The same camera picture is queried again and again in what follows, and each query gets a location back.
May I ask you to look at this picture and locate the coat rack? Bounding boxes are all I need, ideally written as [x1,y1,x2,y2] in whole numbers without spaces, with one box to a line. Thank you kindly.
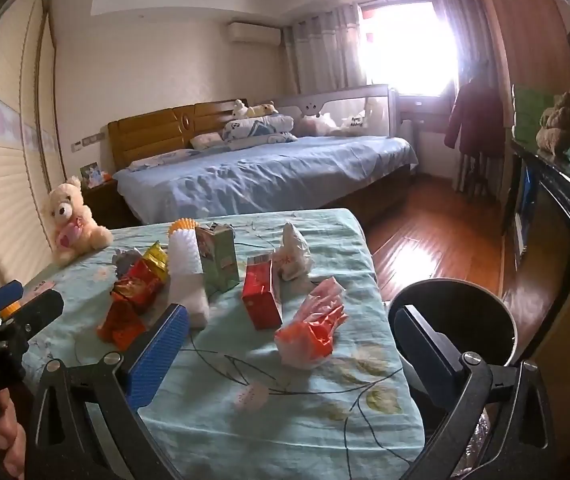
[458,57,496,196]

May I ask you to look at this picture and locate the wooden nightstand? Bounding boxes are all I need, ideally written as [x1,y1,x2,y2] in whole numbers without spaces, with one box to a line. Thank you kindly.
[82,180,140,231]

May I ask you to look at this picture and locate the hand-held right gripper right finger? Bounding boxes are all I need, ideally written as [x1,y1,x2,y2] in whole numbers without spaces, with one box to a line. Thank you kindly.
[392,304,556,480]

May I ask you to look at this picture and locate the bed with blue sheet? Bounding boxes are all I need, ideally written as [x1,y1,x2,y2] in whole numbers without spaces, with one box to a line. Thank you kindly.
[115,135,418,226]

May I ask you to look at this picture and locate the silver foil mat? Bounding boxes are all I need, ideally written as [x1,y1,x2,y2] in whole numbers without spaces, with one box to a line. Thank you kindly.
[458,405,496,478]

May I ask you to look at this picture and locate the red snack packet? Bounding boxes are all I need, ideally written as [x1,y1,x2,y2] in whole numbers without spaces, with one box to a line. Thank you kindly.
[111,259,167,313]

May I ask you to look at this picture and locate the gold snack wrapper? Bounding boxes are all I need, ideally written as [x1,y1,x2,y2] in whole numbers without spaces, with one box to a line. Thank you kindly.
[142,241,170,281]

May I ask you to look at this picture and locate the floral teal bed sheet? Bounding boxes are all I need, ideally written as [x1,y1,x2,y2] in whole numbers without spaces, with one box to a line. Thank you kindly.
[20,208,426,480]

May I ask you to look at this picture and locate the blue cartoon print pillow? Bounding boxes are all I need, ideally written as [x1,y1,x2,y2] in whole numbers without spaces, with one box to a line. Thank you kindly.
[222,115,296,141]

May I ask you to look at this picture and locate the floral pillow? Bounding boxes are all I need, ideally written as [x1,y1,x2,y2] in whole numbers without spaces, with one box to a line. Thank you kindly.
[190,132,228,151]

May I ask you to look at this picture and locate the orange foam net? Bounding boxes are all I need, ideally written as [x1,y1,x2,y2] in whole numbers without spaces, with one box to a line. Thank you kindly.
[167,217,201,236]

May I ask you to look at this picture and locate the grey bed guard rail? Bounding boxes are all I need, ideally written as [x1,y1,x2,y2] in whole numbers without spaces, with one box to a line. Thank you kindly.
[270,85,398,138]

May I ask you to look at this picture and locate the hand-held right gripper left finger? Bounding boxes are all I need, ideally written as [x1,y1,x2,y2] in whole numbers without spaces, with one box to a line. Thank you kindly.
[27,302,191,480]

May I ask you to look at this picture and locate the person's left hand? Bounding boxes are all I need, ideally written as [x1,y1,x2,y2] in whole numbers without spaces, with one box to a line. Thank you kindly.
[0,390,28,480]

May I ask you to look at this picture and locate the window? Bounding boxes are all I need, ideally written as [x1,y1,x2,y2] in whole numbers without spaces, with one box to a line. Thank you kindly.
[360,2,458,96]

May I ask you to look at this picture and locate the brown plush toy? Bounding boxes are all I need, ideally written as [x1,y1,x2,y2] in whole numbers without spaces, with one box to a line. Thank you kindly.
[536,92,570,153]

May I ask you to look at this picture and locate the green drink carton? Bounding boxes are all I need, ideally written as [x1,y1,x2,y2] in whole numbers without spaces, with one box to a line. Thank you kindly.
[195,223,241,296]

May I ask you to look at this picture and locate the cream teddy bear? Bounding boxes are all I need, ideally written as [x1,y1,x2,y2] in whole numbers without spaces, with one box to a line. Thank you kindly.
[47,176,114,267]

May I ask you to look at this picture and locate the orange-red snack packet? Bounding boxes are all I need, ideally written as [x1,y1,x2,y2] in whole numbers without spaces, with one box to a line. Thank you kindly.
[97,300,147,352]

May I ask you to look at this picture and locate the tall wooden wardrobe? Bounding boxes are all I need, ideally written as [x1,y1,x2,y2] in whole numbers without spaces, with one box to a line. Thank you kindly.
[475,0,570,196]

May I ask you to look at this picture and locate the red drink carton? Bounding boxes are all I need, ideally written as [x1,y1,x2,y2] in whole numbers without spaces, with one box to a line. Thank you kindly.
[241,255,284,331]

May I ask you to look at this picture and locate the wooden headboard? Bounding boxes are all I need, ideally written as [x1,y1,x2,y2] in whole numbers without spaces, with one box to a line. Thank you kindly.
[107,101,246,171]

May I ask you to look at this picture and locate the grey striped curtain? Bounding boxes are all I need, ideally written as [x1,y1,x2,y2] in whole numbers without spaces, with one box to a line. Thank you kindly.
[282,5,366,96]
[435,0,471,91]

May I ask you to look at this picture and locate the white louvered wardrobe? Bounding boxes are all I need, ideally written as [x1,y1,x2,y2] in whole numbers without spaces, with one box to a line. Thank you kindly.
[0,0,66,311]

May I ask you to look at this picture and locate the pink and orange plastic bag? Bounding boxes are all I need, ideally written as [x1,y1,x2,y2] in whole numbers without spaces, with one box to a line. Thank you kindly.
[274,280,350,372]

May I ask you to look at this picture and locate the dark red coat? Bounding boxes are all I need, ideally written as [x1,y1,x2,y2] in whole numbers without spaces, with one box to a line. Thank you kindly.
[444,80,503,156]

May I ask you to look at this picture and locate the black television cabinet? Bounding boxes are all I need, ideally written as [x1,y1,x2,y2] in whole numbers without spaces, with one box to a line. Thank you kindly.
[502,137,570,311]

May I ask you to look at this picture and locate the white air conditioner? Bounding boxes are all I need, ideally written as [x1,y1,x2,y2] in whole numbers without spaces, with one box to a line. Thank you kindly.
[228,21,282,45]

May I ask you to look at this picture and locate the grey paper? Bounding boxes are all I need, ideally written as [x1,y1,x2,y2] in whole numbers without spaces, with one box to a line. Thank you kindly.
[113,249,138,277]

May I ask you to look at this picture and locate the photo frame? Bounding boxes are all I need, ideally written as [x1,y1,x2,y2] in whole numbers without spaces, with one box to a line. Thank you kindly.
[80,161,103,186]

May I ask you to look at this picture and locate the pink plush toy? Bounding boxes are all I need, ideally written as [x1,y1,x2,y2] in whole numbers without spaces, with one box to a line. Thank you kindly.
[300,112,338,136]

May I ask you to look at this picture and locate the round trash bin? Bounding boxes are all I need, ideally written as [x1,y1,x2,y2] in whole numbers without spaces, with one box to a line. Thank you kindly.
[387,277,518,411]

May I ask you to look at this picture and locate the light blue pillow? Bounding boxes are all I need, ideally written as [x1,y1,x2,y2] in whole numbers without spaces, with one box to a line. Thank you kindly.
[227,132,298,152]

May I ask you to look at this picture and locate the desk under window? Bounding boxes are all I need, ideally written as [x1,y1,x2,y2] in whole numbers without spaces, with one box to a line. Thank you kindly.
[397,95,453,126]

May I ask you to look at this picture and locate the white plastic bag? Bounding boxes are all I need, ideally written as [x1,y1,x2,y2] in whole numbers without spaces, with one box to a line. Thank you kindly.
[271,222,315,282]

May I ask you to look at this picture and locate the white foam net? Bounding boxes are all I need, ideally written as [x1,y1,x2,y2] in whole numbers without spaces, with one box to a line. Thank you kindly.
[167,230,211,330]

